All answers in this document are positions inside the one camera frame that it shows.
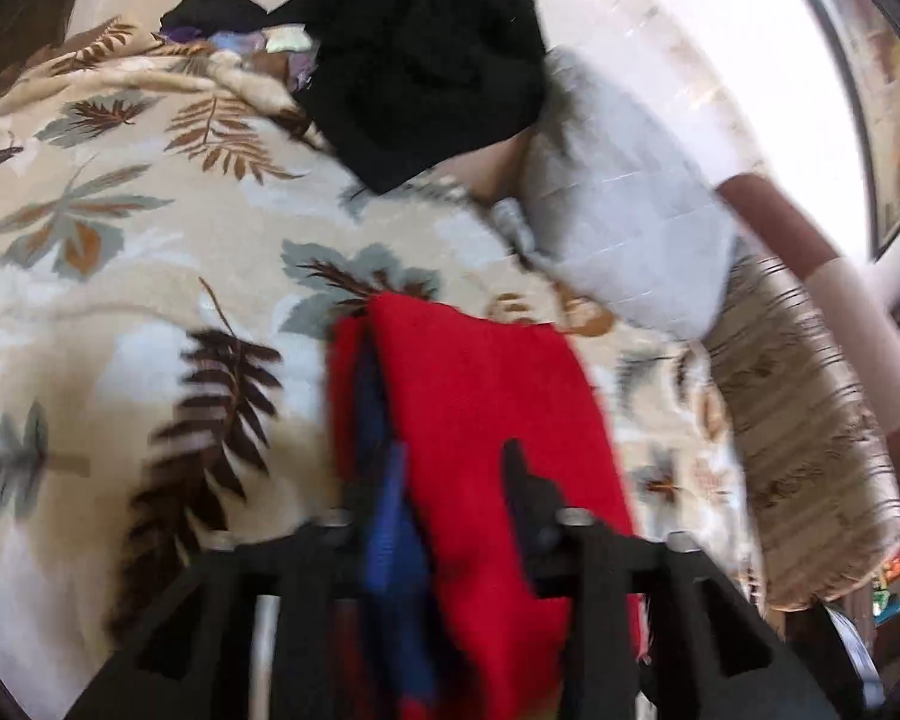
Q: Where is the red and blue sweater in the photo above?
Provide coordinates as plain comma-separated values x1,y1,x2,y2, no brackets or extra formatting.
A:
325,292,650,720

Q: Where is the black garment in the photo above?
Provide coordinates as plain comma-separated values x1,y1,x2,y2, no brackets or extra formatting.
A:
268,0,550,196

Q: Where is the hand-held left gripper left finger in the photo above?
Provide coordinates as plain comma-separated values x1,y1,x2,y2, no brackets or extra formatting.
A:
66,506,365,720

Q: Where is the grey quilted pillow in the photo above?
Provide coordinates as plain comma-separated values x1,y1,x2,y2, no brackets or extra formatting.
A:
491,47,740,340

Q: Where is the striped floral cushion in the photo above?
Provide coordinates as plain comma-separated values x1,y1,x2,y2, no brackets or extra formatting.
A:
703,253,900,611

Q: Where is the leaf print blanket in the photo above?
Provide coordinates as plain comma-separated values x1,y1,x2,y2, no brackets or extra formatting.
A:
0,15,766,698

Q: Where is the small dark cloth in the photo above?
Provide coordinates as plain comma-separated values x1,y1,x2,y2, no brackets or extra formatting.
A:
160,0,272,40

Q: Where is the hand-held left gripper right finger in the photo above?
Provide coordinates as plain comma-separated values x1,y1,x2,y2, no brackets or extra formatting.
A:
501,438,841,720

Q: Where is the dark window frame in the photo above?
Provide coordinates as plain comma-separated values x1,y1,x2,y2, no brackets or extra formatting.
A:
769,0,900,263

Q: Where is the brown and beige bolster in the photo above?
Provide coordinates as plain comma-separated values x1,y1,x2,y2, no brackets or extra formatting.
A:
716,172,900,466

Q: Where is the pile of mixed clothes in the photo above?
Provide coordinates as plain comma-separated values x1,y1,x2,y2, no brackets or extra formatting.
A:
161,24,325,95

